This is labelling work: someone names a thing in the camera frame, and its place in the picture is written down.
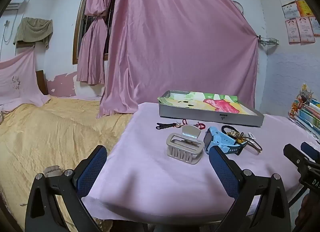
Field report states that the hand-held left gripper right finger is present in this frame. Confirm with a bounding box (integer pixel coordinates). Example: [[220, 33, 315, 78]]
[[209, 145, 292, 232]]

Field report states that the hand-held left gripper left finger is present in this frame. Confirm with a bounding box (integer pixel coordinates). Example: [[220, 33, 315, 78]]
[[25, 145, 108, 232]]

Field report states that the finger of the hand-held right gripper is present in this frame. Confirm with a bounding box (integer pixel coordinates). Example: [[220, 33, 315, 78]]
[[301, 141, 320, 164], [283, 143, 312, 172]]

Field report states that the blue kids smartwatch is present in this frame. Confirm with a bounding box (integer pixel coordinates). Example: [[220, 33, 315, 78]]
[[204, 126, 247, 156]]

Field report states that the brown hair tie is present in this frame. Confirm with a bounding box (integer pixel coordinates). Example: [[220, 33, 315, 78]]
[[244, 134, 263, 152]]

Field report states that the black hair tie gold charm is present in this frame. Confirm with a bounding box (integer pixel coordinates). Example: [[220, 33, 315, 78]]
[[221, 125, 245, 145]]

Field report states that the grey hair claw clip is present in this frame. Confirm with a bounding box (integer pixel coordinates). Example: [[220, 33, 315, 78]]
[[166, 125, 205, 165]]

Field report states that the grey rectangular tray box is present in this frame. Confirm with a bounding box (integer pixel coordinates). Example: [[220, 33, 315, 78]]
[[158, 90, 265, 127]]

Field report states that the red string bracelet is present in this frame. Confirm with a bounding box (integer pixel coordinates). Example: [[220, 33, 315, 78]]
[[175, 119, 206, 130]]

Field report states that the black hair clip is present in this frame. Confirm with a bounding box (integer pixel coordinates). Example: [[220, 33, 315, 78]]
[[156, 122, 175, 130]]

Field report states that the stack of books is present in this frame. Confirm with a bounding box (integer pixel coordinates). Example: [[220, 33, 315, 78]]
[[289, 100, 320, 139]]

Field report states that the beige frilled cloth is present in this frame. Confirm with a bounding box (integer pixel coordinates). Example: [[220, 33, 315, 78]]
[[43, 165, 63, 177]]

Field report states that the colourful cartoon paper cutout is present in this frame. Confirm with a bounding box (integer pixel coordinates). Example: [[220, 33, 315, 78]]
[[290, 84, 314, 117]]

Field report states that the yellow blanket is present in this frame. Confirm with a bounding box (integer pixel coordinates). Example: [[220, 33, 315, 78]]
[[0, 96, 133, 232]]

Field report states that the pink tablecloth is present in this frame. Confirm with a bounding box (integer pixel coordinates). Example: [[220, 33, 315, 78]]
[[82, 102, 320, 225]]

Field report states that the colourful printed cloth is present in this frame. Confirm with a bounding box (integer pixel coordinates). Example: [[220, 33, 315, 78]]
[[160, 92, 258, 116]]

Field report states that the wooden headboard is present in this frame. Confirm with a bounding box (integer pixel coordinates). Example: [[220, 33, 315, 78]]
[[36, 70, 48, 96]]

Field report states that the pink embroidered sheet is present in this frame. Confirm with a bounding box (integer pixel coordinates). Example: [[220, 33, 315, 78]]
[[0, 47, 52, 113]]

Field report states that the tied pink curtain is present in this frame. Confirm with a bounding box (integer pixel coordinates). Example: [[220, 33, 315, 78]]
[[76, 0, 118, 86]]

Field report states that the large pink draped curtain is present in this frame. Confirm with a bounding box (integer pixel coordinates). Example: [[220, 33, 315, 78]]
[[97, 0, 259, 119]]

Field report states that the olive green towel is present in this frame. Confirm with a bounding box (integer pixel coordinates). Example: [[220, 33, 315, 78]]
[[13, 17, 53, 48]]

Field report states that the wire wall rack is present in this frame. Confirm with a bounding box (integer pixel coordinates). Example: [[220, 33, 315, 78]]
[[257, 35, 280, 47]]

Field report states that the cluster of paper wall certificates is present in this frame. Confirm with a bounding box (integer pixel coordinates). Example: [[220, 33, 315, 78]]
[[278, 0, 320, 45]]

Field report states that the wooden window frame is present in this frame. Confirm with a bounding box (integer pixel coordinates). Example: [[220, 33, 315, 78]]
[[72, 0, 118, 65]]

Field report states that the round wire frame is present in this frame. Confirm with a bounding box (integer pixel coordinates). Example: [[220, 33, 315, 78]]
[[232, 0, 244, 15]]

